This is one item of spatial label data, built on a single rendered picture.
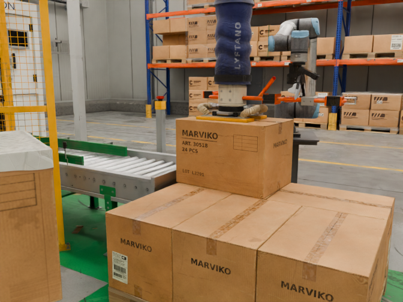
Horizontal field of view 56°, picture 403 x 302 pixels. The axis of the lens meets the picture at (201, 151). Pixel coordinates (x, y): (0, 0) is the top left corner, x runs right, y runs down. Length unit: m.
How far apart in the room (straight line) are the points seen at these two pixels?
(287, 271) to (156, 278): 0.65
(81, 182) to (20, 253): 1.72
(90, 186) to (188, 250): 1.17
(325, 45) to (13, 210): 8.87
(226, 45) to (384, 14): 8.63
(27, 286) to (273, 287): 0.89
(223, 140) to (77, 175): 1.10
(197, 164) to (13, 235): 1.44
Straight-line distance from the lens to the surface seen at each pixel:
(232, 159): 2.14
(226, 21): 2.25
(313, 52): 2.88
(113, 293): 2.10
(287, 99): 2.17
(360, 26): 10.71
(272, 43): 2.30
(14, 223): 1.01
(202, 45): 10.65
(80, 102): 5.59
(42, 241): 1.04
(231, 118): 2.18
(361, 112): 9.27
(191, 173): 2.32
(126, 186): 2.44
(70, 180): 2.81
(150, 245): 1.81
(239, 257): 1.57
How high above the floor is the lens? 1.19
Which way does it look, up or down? 11 degrees down
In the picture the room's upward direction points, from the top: straight up
